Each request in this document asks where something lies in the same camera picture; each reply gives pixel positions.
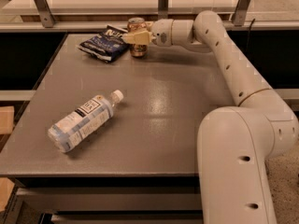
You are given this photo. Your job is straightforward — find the grey drawer front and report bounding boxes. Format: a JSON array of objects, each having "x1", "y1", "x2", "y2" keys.
[{"x1": 17, "y1": 187, "x2": 202, "y2": 213}]

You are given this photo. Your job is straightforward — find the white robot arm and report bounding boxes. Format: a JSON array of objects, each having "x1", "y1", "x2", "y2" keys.
[{"x1": 123, "y1": 10, "x2": 298, "y2": 224}]

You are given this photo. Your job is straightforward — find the right metal bracket post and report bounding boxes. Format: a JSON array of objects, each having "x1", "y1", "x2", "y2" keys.
[{"x1": 232, "y1": 0, "x2": 251, "y2": 26}]

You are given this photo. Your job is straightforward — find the clear plastic water bottle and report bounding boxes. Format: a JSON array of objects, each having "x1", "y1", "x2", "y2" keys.
[{"x1": 48, "y1": 90, "x2": 123, "y2": 153}]

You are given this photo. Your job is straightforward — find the orange soda can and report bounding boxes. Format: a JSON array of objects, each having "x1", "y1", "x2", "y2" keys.
[{"x1": 127, "y1": 17, "x2": 148, "y2": 58}]

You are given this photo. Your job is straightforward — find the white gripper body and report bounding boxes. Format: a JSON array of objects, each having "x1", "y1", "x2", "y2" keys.
[{"x1": 151, "y1": 19, "x2": 173, "y2": 47}]

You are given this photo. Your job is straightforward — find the middle metal bracket post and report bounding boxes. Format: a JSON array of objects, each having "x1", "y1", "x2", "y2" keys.
[{"x1": 158, "y1": 0, "x2": 168, "y2": 20}]

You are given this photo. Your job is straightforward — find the blue chip bag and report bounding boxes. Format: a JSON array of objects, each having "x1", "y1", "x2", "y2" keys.
[{"x1": 78, "y1": 25, "x2": 129, "y2": 63}]

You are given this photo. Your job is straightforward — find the black cable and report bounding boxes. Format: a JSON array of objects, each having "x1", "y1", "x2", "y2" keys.
[{"x1": 244, "y1": 18, "x2": 256, "y2": 53}]

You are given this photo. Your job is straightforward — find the metal bracket post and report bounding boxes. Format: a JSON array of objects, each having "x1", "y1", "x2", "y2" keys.
[
  {"x1": 34, "y1": 0, "x2": 55, "y2": 28},
  {"x1": 232, "y1": 0, "x2": 251, "y2": 26},
  {"x1": 158, "y1": 0, "x2": 168, "y2": 20}
]

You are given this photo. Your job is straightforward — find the wooden box at left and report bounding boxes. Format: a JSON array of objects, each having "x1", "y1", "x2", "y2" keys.
[{"x1": 0, "y1": 106, "x2": 14, "y2": 134}]

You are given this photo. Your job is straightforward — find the left metal bracket post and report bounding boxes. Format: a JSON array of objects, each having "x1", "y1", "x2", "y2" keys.
[{"x1": 34, "y1": 0, "x2": 55, "y2": 28}]

